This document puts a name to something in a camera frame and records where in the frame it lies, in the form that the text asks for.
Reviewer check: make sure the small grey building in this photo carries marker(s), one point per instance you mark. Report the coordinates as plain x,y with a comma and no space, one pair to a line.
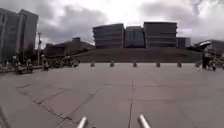
183,42

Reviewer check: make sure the low brown building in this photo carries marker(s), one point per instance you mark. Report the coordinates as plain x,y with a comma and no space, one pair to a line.
70,47

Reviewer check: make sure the pale building with grid windows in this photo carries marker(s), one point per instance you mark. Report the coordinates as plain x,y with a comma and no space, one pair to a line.
8,31

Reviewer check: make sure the grey paved plaza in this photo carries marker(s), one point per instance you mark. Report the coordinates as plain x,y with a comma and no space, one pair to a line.
110,90

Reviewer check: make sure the wide stone stairs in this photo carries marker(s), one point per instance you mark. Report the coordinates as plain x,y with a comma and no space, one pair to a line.
140,55

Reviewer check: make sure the pole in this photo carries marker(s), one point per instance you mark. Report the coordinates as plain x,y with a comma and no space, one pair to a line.
39,46

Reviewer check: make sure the wide dark layered building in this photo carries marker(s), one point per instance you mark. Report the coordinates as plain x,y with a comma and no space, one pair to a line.
160,34

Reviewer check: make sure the robot's own part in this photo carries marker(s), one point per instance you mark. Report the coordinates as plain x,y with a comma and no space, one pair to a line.
144,121
82,122

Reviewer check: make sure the grey tower building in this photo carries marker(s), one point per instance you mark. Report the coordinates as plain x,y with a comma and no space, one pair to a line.
28,30

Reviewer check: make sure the row of trees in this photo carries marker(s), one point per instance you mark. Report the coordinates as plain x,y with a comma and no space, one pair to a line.
25,54

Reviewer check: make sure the narrow dark glass building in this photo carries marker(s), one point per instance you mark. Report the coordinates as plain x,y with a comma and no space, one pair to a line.
134,37

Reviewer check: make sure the dark building with slanted side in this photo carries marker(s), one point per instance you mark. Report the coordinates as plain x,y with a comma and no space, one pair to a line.
108,36

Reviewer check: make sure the low building with curved roof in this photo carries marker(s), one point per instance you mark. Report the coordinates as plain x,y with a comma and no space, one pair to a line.
211,46

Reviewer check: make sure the row of parked bicycles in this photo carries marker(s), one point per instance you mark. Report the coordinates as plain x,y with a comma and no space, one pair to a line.
46,62
211,60

